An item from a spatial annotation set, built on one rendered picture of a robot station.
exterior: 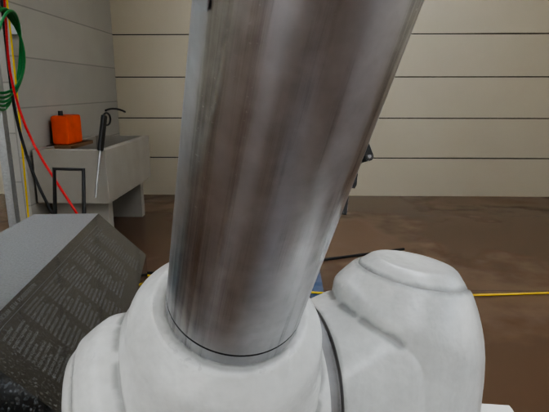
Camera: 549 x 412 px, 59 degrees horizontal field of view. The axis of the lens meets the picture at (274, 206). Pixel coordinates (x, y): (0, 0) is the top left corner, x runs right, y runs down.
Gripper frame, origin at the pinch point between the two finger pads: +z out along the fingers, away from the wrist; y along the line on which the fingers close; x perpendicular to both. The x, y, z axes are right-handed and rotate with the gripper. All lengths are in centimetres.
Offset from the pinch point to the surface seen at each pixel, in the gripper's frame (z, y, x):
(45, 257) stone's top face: 28, -60, 89
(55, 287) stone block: 34, -53, 76
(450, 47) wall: -172, 257, 506
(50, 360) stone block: 44, -45, 50
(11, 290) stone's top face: 32, -60, 63
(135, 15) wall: -177, -123, 554
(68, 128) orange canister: -26, -144, 390
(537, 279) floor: 57, 226, 258
